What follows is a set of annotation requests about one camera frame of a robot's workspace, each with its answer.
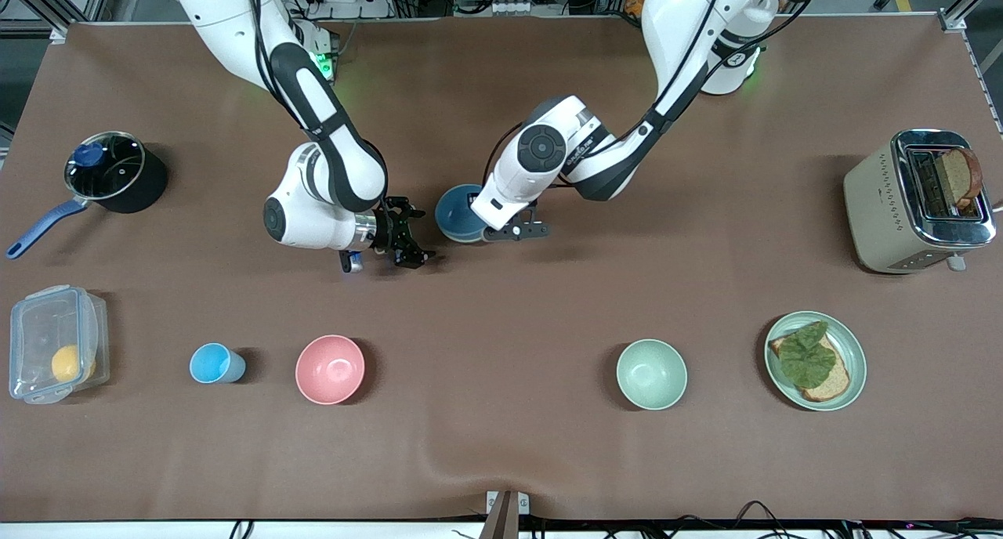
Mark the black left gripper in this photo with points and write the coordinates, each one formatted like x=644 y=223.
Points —
x=469 y=197

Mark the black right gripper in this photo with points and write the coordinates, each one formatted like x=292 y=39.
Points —
x=389 y=230

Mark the blue bowl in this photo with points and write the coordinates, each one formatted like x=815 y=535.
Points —
x=458 y=210

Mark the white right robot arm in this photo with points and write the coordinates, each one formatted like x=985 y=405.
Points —
x=211 y=14

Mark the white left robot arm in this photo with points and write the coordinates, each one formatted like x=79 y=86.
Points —
x=689 y=14

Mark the pink bowl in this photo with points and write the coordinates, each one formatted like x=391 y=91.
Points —
x=330 y=370

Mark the brown table cover cloth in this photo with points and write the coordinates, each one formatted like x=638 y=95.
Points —
x=501 y=327

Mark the small blue cup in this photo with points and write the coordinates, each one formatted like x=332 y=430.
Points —
x=210 y=363

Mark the metal table clamp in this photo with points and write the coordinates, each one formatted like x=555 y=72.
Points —
x=505 y=511

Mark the glass lid with blue knob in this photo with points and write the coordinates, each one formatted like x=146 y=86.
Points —
x=106 y=167

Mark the green lettuce leaf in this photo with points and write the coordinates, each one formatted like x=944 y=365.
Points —
x=807 y=355

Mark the yellow lemon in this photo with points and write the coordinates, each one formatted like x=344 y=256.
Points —
x=69 y=363

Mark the bread slice under lettuce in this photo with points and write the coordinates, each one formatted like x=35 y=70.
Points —
x=838 y=381

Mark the clear plastic lidded container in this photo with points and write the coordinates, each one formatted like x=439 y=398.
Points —
x=39 y=327

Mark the pale green plate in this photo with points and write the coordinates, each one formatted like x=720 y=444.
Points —
x=854 y=359

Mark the beige and chrome toaster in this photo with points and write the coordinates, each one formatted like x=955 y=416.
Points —
x=878 y=210

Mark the brown toasted bread slice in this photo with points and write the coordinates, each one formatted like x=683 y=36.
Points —
x=960 y=175

